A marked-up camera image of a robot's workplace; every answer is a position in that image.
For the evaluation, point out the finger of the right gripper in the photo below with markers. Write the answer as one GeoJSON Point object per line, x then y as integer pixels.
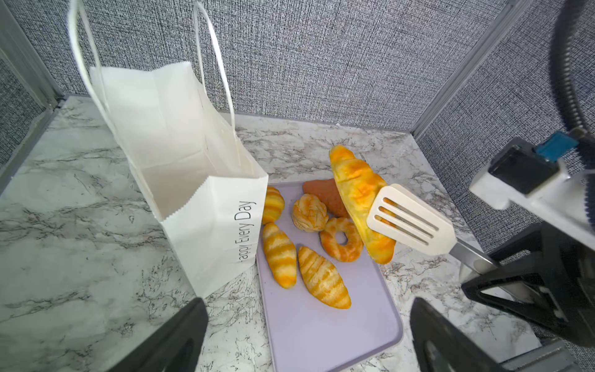
{"type": "Point", "coordinates": [530, 239]}
{"type": "Point", "coordinates": [527, 301]}

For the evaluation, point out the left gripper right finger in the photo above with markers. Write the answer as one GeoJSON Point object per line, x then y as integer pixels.
{"type": "Point", "coordinates": [440, 346]}

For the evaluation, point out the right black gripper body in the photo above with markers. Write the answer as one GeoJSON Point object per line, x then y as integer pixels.
{"type": "Point", "coordinates": [568, 276]}

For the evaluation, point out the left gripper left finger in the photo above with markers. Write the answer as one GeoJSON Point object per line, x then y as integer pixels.
{"type": "Point", "coordinates": [176, 346]}

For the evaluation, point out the large croissant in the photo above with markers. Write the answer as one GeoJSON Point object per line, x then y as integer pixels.
{"type": "Point", "coordinates": [358, 186]}

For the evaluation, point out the white paper gift bag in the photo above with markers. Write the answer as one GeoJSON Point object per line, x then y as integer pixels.
{"type": "Point", "coordinates": [202, 185]}

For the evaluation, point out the reddish brown triangular bread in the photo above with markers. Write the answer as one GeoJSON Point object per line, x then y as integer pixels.
{"type": "Point", "coordinates": [328, 194]}

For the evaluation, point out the lavender plastic tray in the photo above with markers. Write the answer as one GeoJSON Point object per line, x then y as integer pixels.
{"type": "Point", "coordinates": [307, 335]}

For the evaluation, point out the croissant centre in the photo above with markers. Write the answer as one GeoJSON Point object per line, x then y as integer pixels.
{"type": "Point", "coordinates": [322, 279]}

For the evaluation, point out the croissant left middle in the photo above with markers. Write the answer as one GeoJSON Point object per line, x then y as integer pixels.
{"type": "Point", "coordinates": [281, 255]}

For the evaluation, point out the small round croissant top left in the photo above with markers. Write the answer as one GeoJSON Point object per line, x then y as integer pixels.
{"type": "Point", "coordinates": [273, 206]}

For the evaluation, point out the round flaky bun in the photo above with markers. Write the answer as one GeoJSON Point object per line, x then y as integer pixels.
{"type": "Point", "coordinates": [309, 214]}

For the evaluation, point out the aluminium front rail frame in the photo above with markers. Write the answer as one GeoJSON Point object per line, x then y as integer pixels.
{"type": "Point", "coordinates": [553, 356]}

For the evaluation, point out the glazed ring donut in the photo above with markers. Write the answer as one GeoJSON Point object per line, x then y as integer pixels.
{"type": "Point", "coordinates": [341, 240]}

